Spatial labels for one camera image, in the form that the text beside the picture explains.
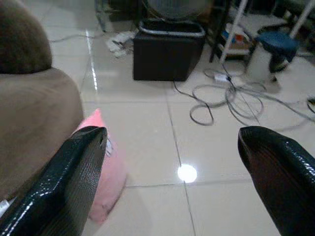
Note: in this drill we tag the white power adapter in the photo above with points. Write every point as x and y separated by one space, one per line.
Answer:
220 77

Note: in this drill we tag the metal shelf rack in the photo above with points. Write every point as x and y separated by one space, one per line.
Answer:
231 29

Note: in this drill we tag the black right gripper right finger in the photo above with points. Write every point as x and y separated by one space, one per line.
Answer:
280 172

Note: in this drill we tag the white stool with blue seat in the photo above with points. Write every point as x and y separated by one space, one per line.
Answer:
261 61

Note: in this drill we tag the round brown fabric sofa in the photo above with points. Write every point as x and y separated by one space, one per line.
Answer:
29 103

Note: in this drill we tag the round grey floor fan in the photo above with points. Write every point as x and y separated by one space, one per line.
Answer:
177 7

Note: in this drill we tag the pink pillow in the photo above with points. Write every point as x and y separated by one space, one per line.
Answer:
113 177

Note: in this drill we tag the crumpled white cloth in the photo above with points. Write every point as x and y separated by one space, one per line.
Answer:
120 43

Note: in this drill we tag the black box under fan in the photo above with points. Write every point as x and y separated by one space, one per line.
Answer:
165 56

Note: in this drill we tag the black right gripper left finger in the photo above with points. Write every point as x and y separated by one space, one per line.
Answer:
61 186

